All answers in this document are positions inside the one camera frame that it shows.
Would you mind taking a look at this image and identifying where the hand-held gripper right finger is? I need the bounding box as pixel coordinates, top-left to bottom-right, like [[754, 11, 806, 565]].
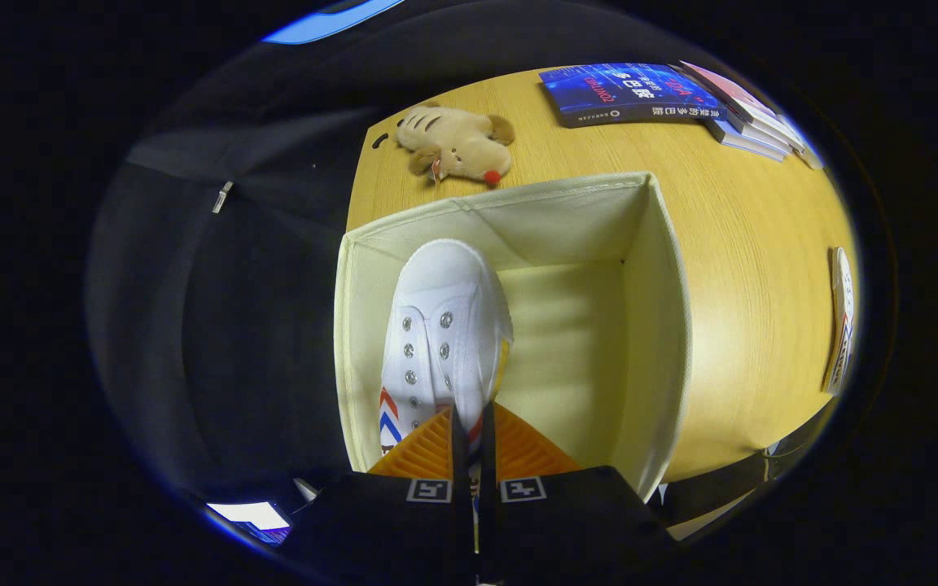
[[479, 401, 677, 586]]

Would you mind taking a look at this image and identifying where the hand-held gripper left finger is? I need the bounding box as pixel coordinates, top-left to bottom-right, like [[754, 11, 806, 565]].
[[278, 405, 476, 586]]

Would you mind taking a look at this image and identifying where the white canvas shoe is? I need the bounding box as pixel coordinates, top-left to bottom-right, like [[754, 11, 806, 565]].
[[378, 238, 515, 481], [823, 247, 857, 397]]

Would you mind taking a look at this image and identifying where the beige fabric storage box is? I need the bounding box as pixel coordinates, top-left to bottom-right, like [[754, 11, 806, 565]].
[[333, 171, 694, 503]]

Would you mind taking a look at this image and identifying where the lit screen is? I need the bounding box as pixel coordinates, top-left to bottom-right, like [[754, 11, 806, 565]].
[[207, 501, 292, 544]]

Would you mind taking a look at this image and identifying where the dark furniture piece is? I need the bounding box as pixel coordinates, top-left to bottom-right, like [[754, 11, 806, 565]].
[[656, 399, 840, 530]]

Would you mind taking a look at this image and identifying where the tan plush toy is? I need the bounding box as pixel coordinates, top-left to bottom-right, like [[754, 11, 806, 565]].
[[396, 102, 516, 188]]

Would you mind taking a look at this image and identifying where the blue cover book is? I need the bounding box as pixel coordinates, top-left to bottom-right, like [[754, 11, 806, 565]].
[[539, 63, 729, 129]]

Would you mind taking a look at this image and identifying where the pale thin book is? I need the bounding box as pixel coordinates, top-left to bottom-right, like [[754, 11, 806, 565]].
[[705, 118, 789, 163]]

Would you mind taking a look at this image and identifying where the pink cover book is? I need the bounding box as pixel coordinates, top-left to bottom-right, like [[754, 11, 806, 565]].
[[678, 60, 804, 151]]

